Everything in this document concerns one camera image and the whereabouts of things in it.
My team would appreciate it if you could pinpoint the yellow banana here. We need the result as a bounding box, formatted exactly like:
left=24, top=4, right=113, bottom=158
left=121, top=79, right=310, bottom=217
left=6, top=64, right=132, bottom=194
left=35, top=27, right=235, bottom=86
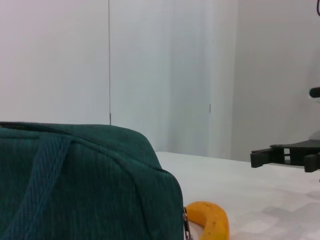
left=186, top=200, right=230, bottom=240

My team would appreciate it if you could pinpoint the dark teal insulated lunch bag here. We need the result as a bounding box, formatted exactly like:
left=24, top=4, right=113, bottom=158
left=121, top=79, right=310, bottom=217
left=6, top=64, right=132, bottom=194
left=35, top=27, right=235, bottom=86
left=0, top=121, right=185, bottom=240

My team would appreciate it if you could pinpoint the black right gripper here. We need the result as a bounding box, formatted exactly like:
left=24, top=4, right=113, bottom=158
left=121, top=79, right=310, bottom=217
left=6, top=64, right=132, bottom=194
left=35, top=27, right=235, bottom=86
left=250, top=139, right=320, bottom=173

